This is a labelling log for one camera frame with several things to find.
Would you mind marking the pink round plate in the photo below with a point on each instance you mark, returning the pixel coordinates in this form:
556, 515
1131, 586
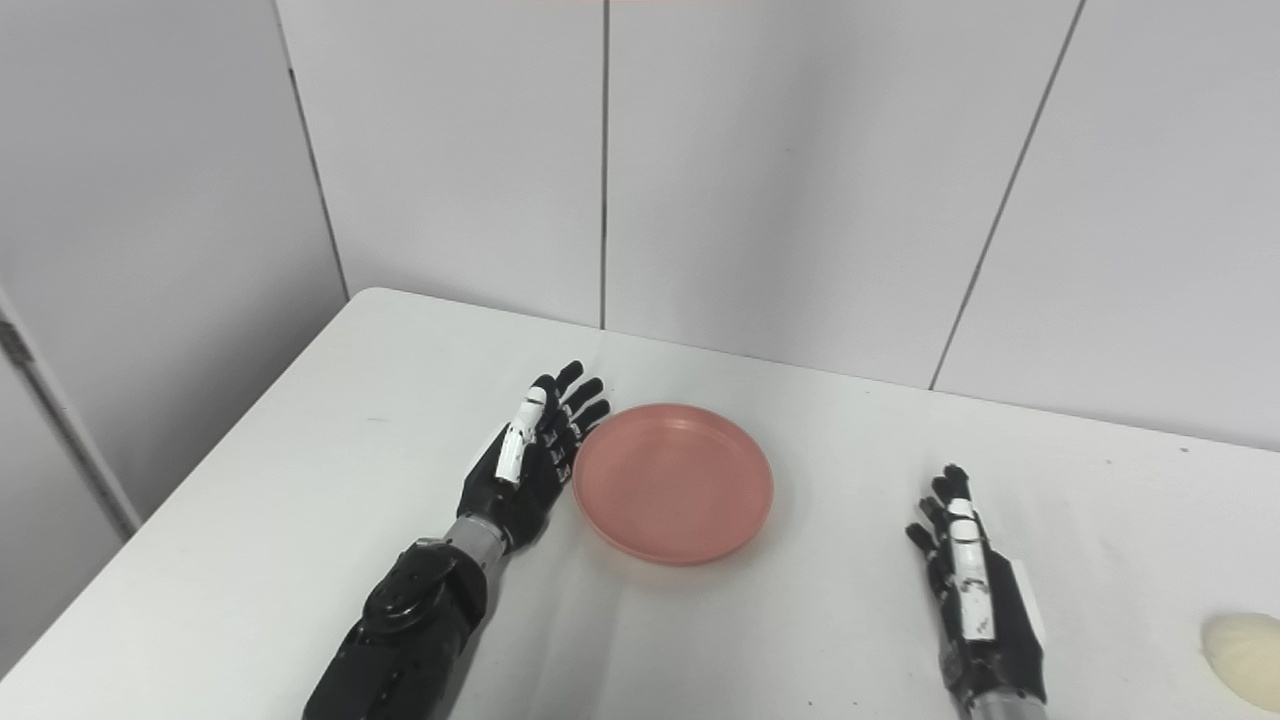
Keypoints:
675, 480

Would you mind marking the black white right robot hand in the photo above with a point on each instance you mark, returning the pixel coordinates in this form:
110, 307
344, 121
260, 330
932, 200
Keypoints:
1000, 640

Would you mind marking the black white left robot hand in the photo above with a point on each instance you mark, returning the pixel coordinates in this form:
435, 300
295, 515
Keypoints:
520, 500

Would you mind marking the grey metal door hinge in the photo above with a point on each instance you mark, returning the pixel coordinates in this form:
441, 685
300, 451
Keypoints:
14, 343

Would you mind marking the cream steamed bun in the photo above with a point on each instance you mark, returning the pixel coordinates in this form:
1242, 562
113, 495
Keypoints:
1245, 660

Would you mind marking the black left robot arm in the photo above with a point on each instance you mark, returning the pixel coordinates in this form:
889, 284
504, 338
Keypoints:
410, 630

